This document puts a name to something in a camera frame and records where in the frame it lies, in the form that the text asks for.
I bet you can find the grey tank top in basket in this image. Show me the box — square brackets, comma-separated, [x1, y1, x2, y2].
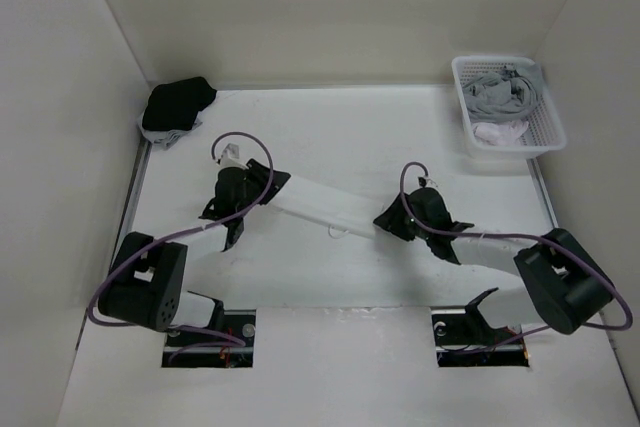
[462, 64, 544, 123]

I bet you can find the pale pink tank top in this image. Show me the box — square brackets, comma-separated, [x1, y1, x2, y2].
[472, 120, 529, 147]

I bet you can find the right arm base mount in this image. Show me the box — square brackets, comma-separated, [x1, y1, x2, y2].
[431, 288, 529, 368]

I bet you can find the folded black tank top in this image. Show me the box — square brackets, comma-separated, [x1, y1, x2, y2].
[141, 77, 217, 132]

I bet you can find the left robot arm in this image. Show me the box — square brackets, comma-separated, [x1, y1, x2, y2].
[94, 159, 291, 346]

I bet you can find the white tank top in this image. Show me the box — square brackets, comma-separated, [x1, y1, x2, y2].
[268, 176, 383, 239]

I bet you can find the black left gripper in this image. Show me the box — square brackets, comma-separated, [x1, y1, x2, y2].
[237, 160, 290, 217]

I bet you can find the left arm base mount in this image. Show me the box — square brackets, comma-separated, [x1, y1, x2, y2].
[161, 310, 257, 369]

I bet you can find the folded grey tank top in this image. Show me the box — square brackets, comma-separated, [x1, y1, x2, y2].
[137, 115, 202, 150]

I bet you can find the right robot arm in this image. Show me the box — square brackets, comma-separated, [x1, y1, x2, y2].
[373, 187, 614, 335]

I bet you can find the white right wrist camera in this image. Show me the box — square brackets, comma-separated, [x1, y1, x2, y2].
[418, 176, 438, 189]

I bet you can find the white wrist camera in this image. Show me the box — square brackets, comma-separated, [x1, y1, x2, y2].
[418, 176, 438, 189]
[216, 143, 247, 170]

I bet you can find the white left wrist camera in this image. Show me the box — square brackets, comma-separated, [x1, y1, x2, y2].
[216, 143, 247, 170]

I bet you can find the white plastic laundry basket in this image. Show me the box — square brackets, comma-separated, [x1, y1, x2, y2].
[451, 55, 567, 161]

